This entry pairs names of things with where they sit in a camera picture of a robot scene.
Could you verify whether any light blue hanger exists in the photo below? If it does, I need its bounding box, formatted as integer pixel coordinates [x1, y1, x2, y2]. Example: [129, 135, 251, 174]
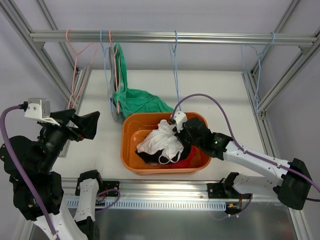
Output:
[169, 30, 181, 102]
[99, 29, 114, 113]
[240, 31, 276, 115]

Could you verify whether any white tank top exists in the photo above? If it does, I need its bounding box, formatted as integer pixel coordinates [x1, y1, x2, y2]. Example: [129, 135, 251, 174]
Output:
[136, 119, 184, 160]

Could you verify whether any grey tank top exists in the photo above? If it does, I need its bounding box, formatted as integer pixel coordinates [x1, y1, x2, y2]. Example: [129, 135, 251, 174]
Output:
[108, 47, 122, 123]

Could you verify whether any white slotted cable duct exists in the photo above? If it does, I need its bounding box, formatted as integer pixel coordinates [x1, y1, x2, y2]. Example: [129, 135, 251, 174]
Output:
[66, 197, 227, 212]

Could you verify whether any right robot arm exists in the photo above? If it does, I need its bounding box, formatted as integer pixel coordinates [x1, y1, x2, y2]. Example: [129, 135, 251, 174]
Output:
[173, 116, 312, 210]

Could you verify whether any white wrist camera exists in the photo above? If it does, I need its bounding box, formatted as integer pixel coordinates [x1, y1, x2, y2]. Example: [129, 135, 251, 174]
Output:
[170, 111, 188, 133]
[24, 98, 60, 126]

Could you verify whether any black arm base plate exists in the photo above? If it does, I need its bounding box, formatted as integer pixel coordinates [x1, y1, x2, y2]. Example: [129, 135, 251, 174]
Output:
[206, 182, 252, 200]

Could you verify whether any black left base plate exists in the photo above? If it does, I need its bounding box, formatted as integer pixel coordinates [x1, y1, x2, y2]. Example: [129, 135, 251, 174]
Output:
[75, 178, 120, 198]

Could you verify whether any red tank top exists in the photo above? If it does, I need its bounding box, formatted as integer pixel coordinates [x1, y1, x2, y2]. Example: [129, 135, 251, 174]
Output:
[170, 146, 196, 169]

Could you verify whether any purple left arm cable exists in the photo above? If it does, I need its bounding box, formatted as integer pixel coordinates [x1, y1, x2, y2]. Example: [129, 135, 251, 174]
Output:
[0, 104, 121, 240]

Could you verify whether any orange plastic basket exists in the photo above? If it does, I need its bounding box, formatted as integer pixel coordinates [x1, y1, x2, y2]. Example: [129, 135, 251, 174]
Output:
[120, 112, 211, 176]

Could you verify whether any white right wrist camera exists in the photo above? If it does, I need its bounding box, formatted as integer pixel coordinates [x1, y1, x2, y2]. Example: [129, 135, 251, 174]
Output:
[170, 111, 188, 133]

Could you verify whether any green tank top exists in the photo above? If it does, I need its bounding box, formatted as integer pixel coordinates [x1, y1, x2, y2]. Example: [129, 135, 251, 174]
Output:
[115, 43, 173, 120]

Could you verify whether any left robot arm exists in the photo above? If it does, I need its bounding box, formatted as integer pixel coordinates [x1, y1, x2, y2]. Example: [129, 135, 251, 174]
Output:
[0, 107, 104, 240]

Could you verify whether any aluminium frame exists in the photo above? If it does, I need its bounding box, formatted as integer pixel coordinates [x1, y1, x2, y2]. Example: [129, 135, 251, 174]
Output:
[0, 0, 316, 239]

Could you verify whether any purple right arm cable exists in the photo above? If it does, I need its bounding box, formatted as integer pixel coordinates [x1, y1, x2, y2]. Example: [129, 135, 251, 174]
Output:
[173, 93, 320, 221]

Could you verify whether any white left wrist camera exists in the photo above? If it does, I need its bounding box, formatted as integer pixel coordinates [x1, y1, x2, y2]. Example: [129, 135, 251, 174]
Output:
[24, 98, 60, 126]

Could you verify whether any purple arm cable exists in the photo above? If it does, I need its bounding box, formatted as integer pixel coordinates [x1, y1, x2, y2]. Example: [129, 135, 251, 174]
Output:
[173, 93, 320, 221]
[0, 104, 121, 240]

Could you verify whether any black tank top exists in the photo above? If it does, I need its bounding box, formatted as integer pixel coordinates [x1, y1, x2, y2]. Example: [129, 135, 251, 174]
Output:
[135, 145, 191, 165]

